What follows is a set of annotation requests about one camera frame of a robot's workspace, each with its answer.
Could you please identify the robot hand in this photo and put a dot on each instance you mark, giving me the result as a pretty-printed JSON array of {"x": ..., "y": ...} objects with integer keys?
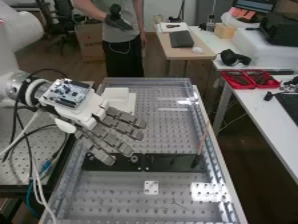
[{"x": 77, "y": 103}]

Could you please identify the small steel bearing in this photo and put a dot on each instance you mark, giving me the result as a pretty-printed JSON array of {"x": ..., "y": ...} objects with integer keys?
[{"x": 133, "y": 159}]

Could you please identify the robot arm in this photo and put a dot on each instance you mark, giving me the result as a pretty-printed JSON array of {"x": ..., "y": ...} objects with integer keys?
[{"x": 17, "y": 30}]

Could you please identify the small white box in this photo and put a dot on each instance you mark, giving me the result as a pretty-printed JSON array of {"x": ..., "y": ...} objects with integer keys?
[{"x": 115, "y": 93}]

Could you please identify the person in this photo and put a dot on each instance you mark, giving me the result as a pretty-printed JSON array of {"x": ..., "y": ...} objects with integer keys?
[{"x": 121, "y": 53}]

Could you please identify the black handheld controller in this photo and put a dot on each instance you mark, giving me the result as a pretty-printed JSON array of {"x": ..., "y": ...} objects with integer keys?
[{"x": 117, "y": 22}]

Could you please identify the black plate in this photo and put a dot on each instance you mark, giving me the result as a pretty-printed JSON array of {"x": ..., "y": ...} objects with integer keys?
[{"x": 167, "y": 163}]

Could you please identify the black chair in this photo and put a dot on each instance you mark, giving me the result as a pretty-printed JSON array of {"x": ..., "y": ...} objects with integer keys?
[{"x": 57, "y": 13}]

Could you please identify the wooden desk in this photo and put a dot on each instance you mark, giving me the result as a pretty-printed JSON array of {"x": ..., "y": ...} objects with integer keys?
[{"x": 186, "y": 55}]

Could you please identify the thin stick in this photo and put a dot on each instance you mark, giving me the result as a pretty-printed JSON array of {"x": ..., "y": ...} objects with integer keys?
[{"x": 201, "y": 141}]

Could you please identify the white mouse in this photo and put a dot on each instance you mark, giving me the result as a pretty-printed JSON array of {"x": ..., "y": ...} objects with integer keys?
[{"x": 197, "y": 50}]

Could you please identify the white desk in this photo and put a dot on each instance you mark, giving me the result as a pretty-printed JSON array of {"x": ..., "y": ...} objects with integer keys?
[
  {"x": 207, "y": 41},
  {"x": 260, "y": 113}
]

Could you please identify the red tray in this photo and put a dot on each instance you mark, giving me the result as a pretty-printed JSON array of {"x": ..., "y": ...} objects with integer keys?
[
  {"x": 236, "y": 80},
  {"x": 263, "y": 78}
]

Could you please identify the black headphones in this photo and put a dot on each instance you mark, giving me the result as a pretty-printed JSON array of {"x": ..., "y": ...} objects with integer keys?
[{"x": 232, "y": 57}]

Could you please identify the clear box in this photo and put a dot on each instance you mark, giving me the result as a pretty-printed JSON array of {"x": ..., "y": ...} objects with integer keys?
[{"x": 177, "y": 206}]

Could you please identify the small cardboard box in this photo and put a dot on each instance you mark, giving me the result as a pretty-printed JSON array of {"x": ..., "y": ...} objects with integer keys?
[{"x": 223, "y": 31}]

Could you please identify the black keyboard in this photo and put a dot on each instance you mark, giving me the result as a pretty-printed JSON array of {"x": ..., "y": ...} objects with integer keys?
[{"x": 290, "y": 106}]

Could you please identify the computer screen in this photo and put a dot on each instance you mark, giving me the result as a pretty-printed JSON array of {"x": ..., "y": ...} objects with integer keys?
[{"x": 254, "y": 5}]

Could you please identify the black case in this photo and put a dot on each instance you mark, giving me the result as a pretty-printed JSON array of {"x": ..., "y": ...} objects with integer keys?
[{"x": 279, "y": 30}]

